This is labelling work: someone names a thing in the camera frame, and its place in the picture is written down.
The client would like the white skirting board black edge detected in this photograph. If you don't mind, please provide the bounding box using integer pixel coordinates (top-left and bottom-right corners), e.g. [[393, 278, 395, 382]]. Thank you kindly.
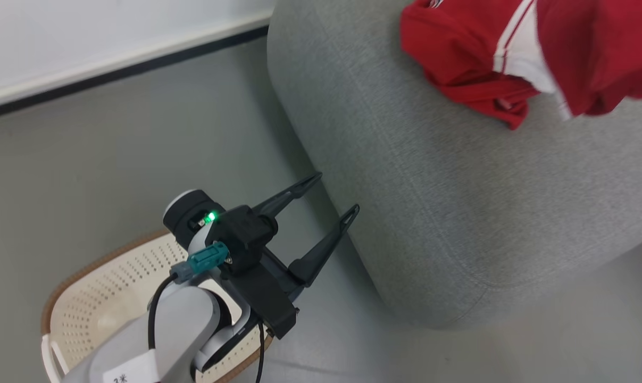
[[0, 12, 277, 122]]

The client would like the white basket with woven rim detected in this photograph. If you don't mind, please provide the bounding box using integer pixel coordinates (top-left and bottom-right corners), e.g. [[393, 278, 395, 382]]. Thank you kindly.
[[40, 229, 274, 383]]

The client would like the grey fabric sofa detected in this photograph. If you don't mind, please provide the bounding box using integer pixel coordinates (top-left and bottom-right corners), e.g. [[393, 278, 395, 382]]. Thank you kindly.
[[266, 0, 642, 329]]

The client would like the teal left camera connector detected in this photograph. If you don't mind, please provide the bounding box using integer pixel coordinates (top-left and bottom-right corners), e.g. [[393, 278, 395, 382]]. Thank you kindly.
[[170, 240, 232, 284]]

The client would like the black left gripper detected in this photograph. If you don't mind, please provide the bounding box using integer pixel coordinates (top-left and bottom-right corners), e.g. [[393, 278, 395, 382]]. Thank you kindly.
[[163, 171, 361, 289]]

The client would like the red and white garment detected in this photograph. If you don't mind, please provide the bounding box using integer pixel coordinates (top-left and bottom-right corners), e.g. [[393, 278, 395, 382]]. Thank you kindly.
[[399, 0, 642, 131]]

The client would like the thin black left gripper cable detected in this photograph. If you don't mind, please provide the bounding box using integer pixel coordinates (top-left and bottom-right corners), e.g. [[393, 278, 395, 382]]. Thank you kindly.
[[255, 318, 267, 383]]

